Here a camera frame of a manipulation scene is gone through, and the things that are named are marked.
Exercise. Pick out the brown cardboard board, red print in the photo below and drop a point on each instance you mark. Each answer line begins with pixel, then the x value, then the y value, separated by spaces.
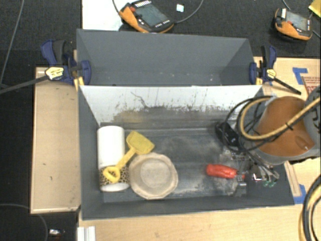
pixel 286 69

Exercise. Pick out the grey metal bin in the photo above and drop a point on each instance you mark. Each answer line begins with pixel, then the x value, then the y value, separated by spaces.
pixel 163 59

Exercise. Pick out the red toy chili pepper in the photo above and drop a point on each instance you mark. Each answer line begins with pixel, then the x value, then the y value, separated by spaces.
pixel 220 171

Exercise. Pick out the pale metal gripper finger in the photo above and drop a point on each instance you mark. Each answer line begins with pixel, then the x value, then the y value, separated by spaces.
pixel 241 186
pixel 235 157

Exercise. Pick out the beige shallow bowl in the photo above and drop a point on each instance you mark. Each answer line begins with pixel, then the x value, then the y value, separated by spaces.
pixel 154 176

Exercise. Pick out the pale wood board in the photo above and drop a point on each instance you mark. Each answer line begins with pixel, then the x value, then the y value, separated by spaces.
pixel 55 139

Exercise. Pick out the yellow toy shovel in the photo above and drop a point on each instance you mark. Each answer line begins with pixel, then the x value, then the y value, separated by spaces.
pixel 140 142

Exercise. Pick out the white cup, leopard print band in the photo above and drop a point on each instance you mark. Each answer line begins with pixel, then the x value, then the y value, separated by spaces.
pixel 110 144

